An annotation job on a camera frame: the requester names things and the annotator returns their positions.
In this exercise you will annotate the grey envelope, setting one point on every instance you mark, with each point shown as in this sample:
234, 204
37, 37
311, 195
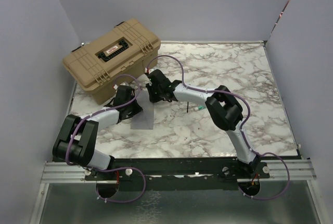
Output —
145, 119

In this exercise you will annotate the green white glue stick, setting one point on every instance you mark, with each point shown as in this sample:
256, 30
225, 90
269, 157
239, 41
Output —
199, 108

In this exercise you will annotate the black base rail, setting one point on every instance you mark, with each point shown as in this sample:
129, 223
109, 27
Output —
180, 174

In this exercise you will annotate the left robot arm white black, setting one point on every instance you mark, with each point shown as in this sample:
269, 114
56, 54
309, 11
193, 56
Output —
76, 141

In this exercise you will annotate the aluminium extrusion frame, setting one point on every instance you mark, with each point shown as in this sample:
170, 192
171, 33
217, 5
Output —
63, 174

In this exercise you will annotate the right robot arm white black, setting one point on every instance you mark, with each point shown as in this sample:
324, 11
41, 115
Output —
224, 109

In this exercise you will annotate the tan plastic tool case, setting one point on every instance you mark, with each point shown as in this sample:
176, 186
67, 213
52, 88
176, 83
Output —
120, 55

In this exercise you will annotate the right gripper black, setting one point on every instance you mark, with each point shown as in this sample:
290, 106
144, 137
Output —
152, 98

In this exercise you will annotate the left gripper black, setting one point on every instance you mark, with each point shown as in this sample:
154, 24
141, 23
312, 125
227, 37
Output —
137, 109

